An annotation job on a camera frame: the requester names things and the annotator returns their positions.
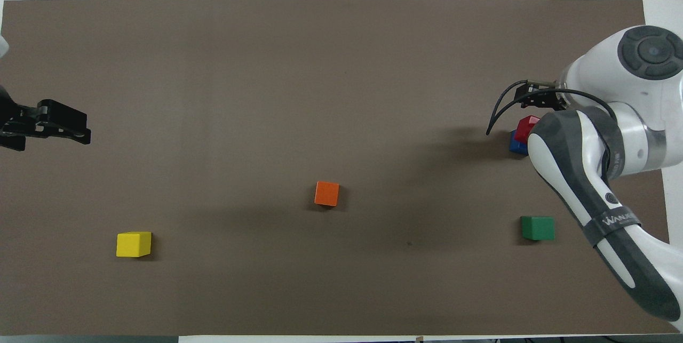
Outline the brown paper mat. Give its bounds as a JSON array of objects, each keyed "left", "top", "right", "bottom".
[{"left": 0, "top": 0, "right": 672, "bottom": 337}]

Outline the black right arm gripper cable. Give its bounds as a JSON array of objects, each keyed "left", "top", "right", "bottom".
[{"left": 486, "top": 80, "right": 615, "bottom": 136}]

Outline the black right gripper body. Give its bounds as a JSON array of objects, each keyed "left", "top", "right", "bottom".
[{"left": 514, "top": 80, "right": 567, "bottom": 113}]

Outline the orange wooden block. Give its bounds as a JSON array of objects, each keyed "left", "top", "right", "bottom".
[{"left": 314, "top": 181, "right": 340, "bottom": 208}]

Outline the yellow wooden block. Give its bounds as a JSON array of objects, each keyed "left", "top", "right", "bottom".
[{"left": 116, "top": 231, "right": 153, "bottom": 258}]

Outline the blue wooden block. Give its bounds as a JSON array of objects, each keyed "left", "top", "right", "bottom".
[{"left": 508, "top": 130, "right": 529, "bottom": 156}]

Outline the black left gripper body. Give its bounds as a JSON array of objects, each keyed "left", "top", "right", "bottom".
[{"left": 0, "top": 84, "right": 42, "bottom": 152}]

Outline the green wooden block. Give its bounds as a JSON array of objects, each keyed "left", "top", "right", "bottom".
[{"left": 521, "top": 216, "right": 556, "bottom": 242}]

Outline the red wooden block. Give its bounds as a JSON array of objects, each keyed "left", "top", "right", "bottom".
[{"left": 514, "top": 115, "right": 542, "bottom": 144}]

